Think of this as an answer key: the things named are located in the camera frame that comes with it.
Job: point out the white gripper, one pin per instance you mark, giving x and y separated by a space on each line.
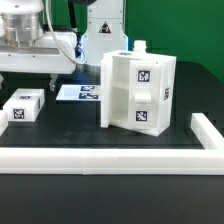
43 57

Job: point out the white cabinet top block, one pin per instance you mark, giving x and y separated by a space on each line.
24 105

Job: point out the white cabinet body box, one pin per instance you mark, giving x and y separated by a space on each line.
115 72

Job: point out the white cabinet door panel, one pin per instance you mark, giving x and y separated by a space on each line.
144 85

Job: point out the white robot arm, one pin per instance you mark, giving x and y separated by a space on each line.
29 43

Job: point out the white marker base plate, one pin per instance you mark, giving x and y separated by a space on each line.
79 93

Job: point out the white U-shaped fence frame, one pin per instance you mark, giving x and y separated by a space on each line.
207 161

